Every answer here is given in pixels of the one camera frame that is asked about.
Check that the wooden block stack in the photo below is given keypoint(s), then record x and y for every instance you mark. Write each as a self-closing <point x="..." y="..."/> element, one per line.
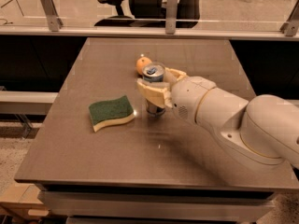
<point x="21" y="202"/>

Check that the orange fruit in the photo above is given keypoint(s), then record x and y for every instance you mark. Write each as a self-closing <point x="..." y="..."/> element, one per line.
<point x="141" y="63"/>

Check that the green yellow sponge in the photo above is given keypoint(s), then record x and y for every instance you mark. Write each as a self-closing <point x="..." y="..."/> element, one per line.
<point x="111" y="112"/>

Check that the grey drawer cabinet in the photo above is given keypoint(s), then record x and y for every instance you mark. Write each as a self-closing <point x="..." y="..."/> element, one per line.
<point x="154" y="207"/>

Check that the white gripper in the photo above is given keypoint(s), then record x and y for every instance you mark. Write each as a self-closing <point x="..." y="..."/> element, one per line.
<point x="188" y="97"/>

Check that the black office chair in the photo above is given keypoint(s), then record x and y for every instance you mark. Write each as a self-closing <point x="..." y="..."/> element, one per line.
<point x="151" y="13"/>

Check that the blue silver redbull can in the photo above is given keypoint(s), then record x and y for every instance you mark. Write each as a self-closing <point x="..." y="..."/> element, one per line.
<point x="153" y="72"/>

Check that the left metal glass bracket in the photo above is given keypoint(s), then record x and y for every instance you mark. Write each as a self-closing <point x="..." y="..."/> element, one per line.
<point x="53" y="19"/>

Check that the metal glass bracket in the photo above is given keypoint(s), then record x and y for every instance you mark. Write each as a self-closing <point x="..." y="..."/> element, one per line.
<point x="171" y="17"/>
<point x="53" y="19"/>
<point x="291" y="26"/>

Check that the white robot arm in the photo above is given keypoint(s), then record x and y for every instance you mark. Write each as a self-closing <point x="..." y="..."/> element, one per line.
<point x="261" y="133"/>

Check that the right metal glass bracket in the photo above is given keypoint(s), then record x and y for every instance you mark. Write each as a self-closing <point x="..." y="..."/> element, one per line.
<point x="291" y="26"/>

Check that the middle metal glass bracket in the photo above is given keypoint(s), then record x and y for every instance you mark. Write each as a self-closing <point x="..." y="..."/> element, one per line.
<point x="171" y="17"/>

